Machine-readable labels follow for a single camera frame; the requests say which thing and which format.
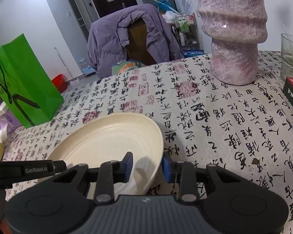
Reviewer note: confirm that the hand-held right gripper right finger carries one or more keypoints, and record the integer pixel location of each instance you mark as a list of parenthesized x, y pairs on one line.
[(166, 169)]

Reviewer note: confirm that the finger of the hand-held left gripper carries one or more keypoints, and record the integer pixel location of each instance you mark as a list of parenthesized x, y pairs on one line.
[(60, 166)]

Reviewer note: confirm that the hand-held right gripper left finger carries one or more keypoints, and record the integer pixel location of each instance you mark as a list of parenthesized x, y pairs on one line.
[(129, 168)]

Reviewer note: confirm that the cream plate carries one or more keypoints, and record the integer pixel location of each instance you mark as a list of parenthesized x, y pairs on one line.
[(100, 136)]

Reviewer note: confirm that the purple tissue pack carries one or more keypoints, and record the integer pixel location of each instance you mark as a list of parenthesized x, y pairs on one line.
[(7, 121)]

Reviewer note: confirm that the calligraphy printed tablecloth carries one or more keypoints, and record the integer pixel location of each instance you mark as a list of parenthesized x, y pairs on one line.
[(210, 126)]

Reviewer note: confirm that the white book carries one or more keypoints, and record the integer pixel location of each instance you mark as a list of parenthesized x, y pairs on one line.
[(1, 111)]

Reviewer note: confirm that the red basin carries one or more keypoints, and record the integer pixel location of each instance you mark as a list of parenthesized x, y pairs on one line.
[(59, 82)]

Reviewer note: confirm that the green paper bag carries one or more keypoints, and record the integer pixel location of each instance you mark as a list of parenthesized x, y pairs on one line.
[(26, 78)]

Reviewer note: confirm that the printed seat cushion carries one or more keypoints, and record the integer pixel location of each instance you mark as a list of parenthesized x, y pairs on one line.
[(127, 65)]

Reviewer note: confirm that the blue carton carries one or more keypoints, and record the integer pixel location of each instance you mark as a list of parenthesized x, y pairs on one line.
[(194, 53)]

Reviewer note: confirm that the wooden chair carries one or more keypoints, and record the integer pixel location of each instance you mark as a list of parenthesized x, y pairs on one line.
[(139, 43)]

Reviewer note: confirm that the purple padded jacket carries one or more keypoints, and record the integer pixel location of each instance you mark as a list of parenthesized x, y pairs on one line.
[(107, 41)]

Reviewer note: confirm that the pink textured vase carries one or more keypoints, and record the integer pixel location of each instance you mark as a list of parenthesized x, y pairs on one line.
[(234, 41)]

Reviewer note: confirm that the storage rack with bottles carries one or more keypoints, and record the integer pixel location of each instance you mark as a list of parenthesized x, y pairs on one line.
[(185, 24)]

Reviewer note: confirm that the white plastic bag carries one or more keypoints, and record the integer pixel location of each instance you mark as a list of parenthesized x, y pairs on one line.
[(171, 17)]

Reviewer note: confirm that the grey side door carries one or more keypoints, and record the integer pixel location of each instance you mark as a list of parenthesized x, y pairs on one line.
[(78, 12)]

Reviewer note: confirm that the blue bag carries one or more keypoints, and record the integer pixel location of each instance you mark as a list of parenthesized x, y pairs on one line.
[(164, 4)]

